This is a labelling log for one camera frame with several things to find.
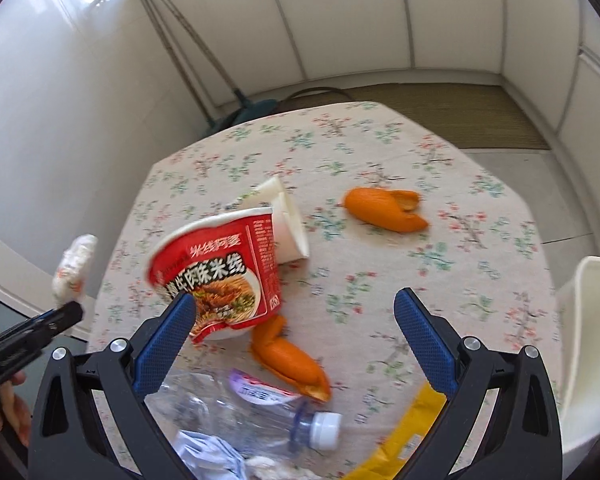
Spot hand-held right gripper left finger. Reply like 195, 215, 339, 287
27, 292, 201, 480

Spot white tissue wad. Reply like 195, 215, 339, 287
51, 233, 98, 305

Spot crumpled white paper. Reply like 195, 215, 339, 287
174, 430, 248, 480

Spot white plastic bin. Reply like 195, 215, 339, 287
555, 256, 600, 480

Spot person's left hand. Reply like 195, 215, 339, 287
0, 370, 32, 448

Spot long orange peel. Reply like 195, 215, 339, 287
250, 316, 332, 404

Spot floral tablecloth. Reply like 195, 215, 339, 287
82, 101, 566, 480

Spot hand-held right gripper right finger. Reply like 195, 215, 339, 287
394, 287, 564, 480

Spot clear plastic bottle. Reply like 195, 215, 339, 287
145, 367, 343, 461

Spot white paper cup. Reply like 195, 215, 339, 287
240, 176, 311, 264

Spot red instant noodle cup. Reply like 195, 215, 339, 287
147, 206, 282, 345

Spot dark floor cable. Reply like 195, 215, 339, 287
274, 86, 350, 112

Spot yellow packet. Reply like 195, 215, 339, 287
340, 380, 448, 480

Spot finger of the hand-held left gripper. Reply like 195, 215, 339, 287
0, 301, 84, 356

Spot brown floor mat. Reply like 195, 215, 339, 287
337, 82, 552, 151

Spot curled orange peel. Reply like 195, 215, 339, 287
344, 187, 429, 234

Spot long-handled broom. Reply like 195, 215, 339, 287
111, 0, 253, 106

